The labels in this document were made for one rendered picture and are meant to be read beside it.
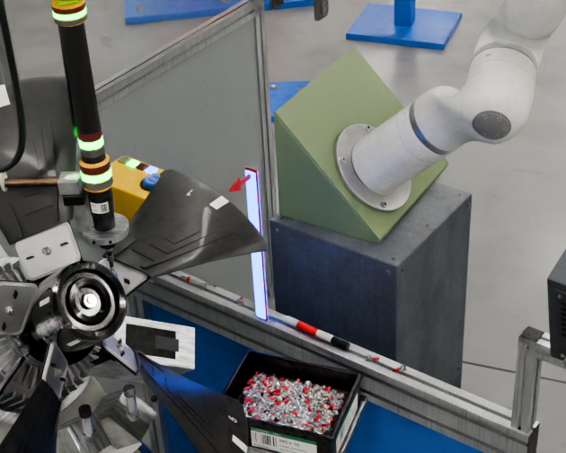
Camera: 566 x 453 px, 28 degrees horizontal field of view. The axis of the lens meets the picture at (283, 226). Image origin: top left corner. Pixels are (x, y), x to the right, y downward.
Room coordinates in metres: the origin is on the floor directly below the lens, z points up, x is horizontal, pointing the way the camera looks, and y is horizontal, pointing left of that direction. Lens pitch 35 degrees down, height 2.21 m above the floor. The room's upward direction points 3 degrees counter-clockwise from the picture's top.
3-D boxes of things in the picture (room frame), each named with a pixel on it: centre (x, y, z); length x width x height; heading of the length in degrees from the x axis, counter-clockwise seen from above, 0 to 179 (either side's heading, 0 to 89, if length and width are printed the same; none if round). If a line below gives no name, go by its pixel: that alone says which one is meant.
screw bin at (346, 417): (1.43, 0.01, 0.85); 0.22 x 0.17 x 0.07; 68
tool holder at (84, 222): (1.38, 0.27, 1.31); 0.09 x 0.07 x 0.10; 87
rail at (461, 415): (1.60, -0.04, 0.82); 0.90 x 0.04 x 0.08; 52
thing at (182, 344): (1.43, 0.26, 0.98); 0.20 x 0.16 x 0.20; 52
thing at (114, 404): (1.35, 0.28, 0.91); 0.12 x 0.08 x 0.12; 52
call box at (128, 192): (1.84, 0.27, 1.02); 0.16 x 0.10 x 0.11; 52
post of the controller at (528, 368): (1.34, -0.38, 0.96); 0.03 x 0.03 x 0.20; 52
